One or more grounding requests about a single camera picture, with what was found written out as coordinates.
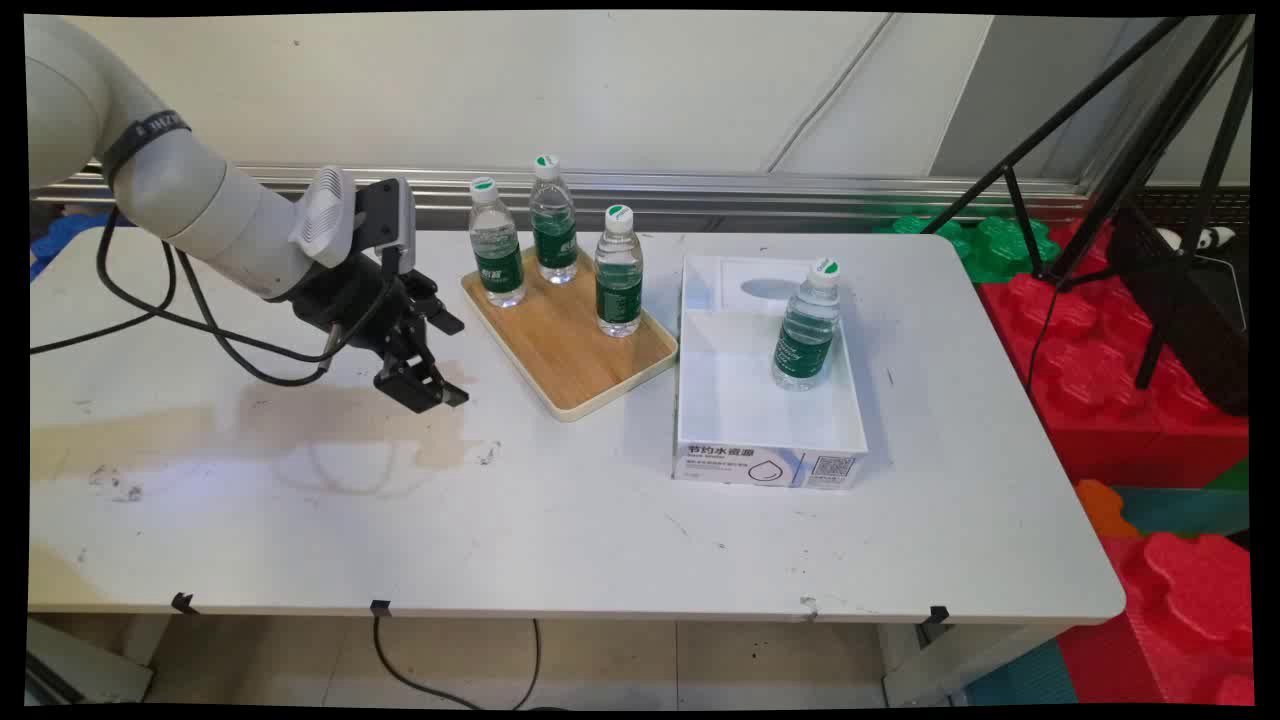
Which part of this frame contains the teal foam mat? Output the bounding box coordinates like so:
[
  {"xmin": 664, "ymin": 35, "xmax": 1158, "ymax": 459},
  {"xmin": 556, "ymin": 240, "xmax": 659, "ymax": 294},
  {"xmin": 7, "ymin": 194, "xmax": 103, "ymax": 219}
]
[{"xmin": 1110, "ymin": 485, "xmax": 1251, "ymax": 547}]

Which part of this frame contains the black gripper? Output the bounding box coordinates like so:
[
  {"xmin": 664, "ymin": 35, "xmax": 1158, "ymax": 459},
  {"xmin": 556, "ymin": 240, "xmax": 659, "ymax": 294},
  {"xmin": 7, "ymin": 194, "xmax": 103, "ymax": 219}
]
[{"xmin": 290, "ymin": 252, "xmax": 470, "ymax": 414}]

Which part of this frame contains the blue foam piece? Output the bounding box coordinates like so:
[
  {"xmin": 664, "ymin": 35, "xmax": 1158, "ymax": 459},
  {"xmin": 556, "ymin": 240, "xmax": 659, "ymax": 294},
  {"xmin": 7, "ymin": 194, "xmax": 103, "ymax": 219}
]
[{"xmin": 30, "ymin": 208, "xmax": 119, "ymax": 283}]

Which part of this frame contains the orange foam piece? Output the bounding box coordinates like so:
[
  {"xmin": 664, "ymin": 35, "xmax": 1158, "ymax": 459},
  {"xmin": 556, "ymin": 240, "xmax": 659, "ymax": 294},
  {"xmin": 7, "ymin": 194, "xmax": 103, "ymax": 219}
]
[{"xmin": 1074, "ymin": 478, "xmax": 1142, "ymax": 540}]

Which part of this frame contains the black velcro strap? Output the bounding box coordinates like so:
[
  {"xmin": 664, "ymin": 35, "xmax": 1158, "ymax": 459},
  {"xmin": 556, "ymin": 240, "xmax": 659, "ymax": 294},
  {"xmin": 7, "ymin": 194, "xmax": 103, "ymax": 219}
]
[{"xmin": 100, "ymin": 110, "xmax": 193, "ymax": 187}]

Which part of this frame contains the red foam block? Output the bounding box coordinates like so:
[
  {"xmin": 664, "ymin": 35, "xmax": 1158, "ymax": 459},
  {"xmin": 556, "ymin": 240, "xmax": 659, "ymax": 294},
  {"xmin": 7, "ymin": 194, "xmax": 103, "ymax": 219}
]
[
  {"xmin": 978, "ymin": 220, "xmax": 1251, "ymax": 491},
  {"xmin": 1058, "ymin": 530, "xmax": 1257, "ymax": 707}
]

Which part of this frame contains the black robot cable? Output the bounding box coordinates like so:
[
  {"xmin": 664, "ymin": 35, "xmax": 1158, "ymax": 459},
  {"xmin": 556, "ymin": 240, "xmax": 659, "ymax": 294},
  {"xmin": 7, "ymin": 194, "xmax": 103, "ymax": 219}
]
[
  {"xmin": 175, "ymin": 245, "xmax": 403, "ymax": 389},
  {"xmin": 30, "ymin": 205, "xmax": 179, "ymax": 357}
]

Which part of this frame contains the black tripod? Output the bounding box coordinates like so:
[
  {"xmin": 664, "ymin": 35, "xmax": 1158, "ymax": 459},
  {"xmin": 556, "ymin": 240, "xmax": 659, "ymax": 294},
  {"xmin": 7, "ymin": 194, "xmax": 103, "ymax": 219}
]
[{"xmin": 920, "ymin": 15, "xmax": 1257, "ymax": 393}]

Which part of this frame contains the white cardboard tissue box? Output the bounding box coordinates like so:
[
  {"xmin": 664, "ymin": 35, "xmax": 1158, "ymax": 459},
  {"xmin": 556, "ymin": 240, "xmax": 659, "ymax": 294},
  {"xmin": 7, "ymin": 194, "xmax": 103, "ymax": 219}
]
[{"xmin": 672, "ymin": 253, "xmax": 870, "ymax": 492}]

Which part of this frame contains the green foam block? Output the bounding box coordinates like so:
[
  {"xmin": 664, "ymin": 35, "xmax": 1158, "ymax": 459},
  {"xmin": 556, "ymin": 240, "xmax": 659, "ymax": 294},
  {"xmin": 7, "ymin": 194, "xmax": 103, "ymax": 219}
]
[{"xmin": 875, "ymin": 213, "xmax": 1064, "ymax": 285}]

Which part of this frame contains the green label water bottle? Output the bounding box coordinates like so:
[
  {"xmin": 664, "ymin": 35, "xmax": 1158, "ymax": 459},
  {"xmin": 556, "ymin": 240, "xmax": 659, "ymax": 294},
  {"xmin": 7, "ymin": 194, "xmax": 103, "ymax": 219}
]
[
  {"xmin": 529, "ymin": 154, "xmax": 581, "ymax": 286},
  {"xmin": 594, "ymin": 204, "xmax": 646, "ymax": 339},
  {"xmin": 770, "ymin": 257, "xmax": 843, "ymax": 392},
  {"xmin": 468, "ymin": 177, "xmax": 528, "ymax": 309}
]

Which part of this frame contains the black bag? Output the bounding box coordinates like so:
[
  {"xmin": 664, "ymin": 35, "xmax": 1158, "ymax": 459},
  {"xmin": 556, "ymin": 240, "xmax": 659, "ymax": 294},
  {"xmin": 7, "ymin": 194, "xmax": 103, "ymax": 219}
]
[{"xmin": 1108, "ymin": 205, "xmax": 1252, "ymax": 418}]

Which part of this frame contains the black floor cable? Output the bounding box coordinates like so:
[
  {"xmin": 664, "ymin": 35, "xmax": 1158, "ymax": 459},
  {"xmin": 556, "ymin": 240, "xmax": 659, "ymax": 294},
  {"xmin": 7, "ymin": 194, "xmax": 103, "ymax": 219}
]
[{"xmin": 372, "ymin": 612, "xmax": 547, "ymax": 712}]

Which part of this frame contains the wooden bamboo tray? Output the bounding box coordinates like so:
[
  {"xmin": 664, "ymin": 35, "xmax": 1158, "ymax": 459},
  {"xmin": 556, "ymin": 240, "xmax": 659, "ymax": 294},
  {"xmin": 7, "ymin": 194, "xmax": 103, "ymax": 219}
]
[{"xmin": 460, "ymin": 245, "xmax": 681, "ymax": 423}]

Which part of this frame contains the aluminium rail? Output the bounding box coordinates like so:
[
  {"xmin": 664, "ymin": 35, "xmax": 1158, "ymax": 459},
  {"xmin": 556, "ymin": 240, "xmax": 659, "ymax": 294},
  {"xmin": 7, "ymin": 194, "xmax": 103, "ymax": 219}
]
[{"xmin": 30, "ymin": 160, "xmax": 1093, "ymax": 234}]

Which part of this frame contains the black and white wrist camera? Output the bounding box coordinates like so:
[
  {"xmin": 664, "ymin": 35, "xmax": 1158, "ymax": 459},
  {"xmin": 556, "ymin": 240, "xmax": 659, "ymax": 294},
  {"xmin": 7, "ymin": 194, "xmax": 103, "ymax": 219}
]
[{"xmin": 353, "ymin": 177, "xmax": 417, "ymax": 277}]

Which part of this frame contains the white table leg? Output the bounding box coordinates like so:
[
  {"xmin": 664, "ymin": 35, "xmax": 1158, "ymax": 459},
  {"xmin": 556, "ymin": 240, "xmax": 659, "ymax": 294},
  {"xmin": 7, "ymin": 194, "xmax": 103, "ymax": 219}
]
[
  {"xmin": 880, "ymin": 622, "xmax": 1053, "ymax": 708},
  {"xmin": 28, "ymin": 614, "xmax": 173, "ymax": 707}
]

